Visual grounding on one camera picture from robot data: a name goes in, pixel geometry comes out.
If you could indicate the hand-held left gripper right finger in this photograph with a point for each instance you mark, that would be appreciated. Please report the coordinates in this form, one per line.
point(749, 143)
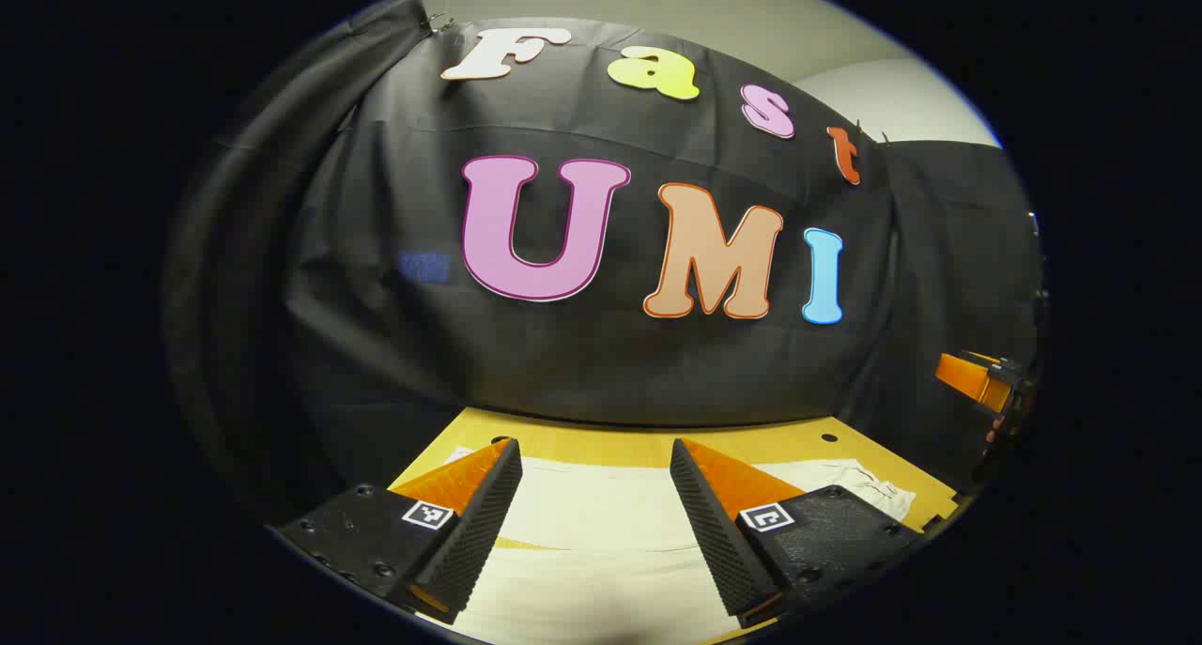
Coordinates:
point(714, 532)

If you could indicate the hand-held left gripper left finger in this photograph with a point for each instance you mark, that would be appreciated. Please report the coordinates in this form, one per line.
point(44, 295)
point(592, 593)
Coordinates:
point(484, 523)

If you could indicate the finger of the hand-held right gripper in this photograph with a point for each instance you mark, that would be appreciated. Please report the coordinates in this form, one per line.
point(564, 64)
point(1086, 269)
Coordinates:
point(967, 375)

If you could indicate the white jeans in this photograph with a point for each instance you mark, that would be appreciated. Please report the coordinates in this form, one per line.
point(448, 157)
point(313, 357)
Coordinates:
point(601, 518)

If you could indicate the black backdrop cloth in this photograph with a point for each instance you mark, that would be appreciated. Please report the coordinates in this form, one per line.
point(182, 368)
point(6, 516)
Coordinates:
point(582, 363)

